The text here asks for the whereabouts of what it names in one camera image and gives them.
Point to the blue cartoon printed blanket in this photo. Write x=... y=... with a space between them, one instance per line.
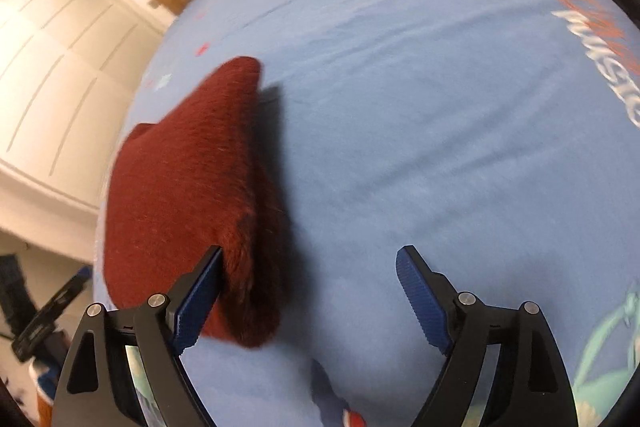
x=425 y=132

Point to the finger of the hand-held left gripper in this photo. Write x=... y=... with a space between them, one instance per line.
x=50 y=314

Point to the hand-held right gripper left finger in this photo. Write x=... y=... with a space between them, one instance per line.
x=197 y=302

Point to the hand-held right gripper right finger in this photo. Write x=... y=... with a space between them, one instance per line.
x=422 y=297

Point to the white wardrobe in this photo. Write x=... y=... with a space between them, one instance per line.
x=55 y=97

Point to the dark red knit sweater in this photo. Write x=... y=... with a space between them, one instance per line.
x=190 y=187

